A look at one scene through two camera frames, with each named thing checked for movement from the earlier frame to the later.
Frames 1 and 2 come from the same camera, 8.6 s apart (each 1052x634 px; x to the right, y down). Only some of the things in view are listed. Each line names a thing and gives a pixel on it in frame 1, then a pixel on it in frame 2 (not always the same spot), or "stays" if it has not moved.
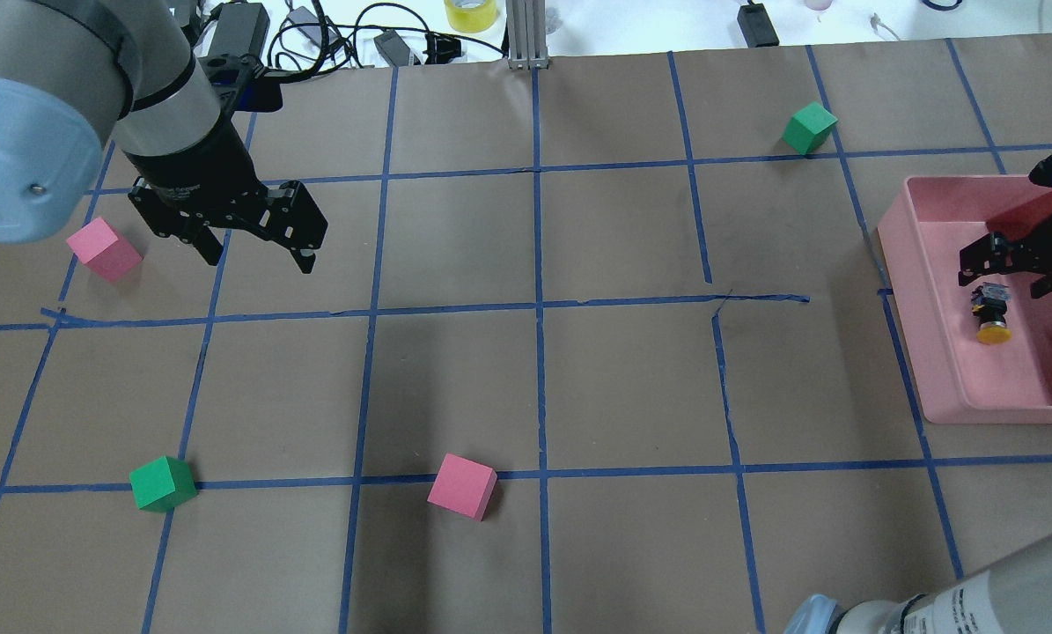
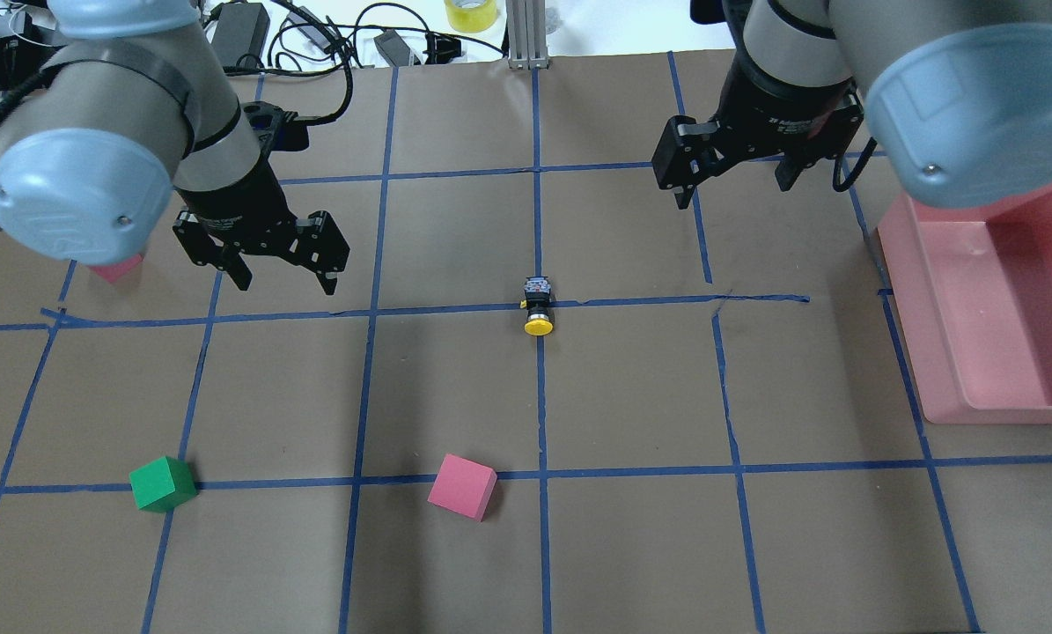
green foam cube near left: (163, 484) stays
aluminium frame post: (526, 28) stays
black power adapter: (239, 42) stays
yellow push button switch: (989, 305) → (537, 298)
